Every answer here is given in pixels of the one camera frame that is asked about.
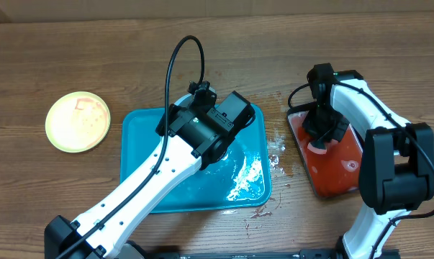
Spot pink and black sponge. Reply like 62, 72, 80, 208
307, 140, 338, 155

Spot yellow-green plate top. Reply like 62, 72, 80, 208
45, 91, 111, 153

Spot light blue plate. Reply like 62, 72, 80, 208
173, 94, 194, 107

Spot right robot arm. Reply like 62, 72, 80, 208
303, 63, 434, 258

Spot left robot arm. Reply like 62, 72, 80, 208
45, 88, 256, 258

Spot black tray with red liquid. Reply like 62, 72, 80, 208
287, 111, 362, 199

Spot teal plastic tray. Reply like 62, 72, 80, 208
120, 105, 272, 214

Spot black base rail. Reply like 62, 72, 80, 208
130, 244, 401, 259

